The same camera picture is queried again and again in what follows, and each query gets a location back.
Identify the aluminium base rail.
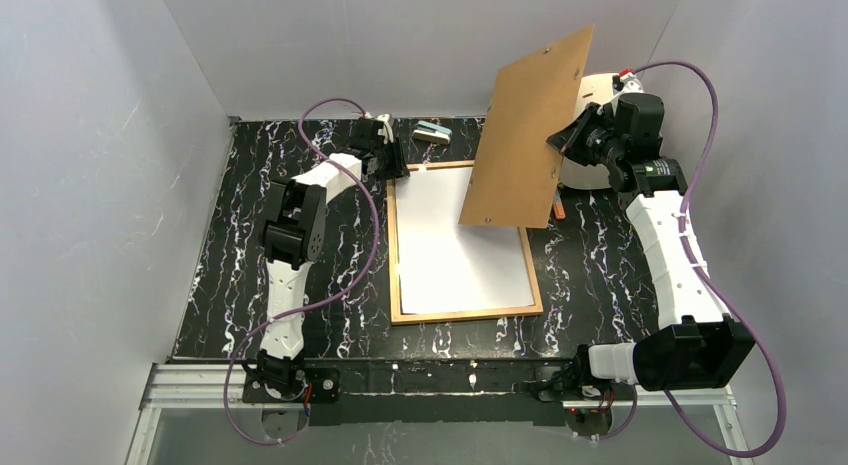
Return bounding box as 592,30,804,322
128,356,734,464

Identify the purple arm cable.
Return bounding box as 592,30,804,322
222,98,382,448
599,59,788,460

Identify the light wooden picture frame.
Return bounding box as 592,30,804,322
386,159,545,326

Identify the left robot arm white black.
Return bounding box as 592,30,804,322
245,114,408,401

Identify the brown cardboard backing board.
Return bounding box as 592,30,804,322
459,24,595,228

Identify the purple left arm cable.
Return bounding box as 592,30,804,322
222,98,382,448

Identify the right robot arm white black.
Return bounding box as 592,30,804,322
548,92,754,391

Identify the printed street photo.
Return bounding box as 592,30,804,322
394,167,537,316

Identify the orange grey marker pen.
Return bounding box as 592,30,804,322
552,190,566,220

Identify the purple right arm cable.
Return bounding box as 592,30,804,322
599,59,788,460

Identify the white cylindrical container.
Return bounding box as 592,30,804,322
559,68,643,190

